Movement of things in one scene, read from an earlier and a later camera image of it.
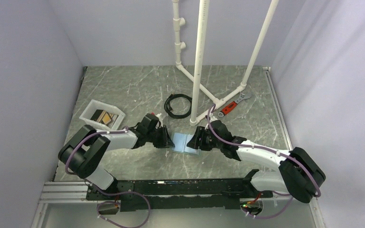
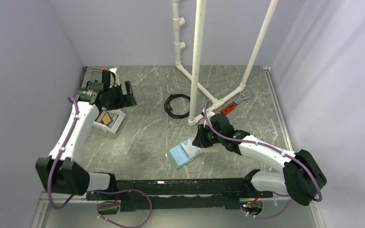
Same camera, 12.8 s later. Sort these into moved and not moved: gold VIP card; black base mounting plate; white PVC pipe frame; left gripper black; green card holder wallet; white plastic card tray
Moved: green card holder wallet; left gripper black
Not moved: gold VIP card; white PVC pipe frame; black base mounting plate; white plastic card tray
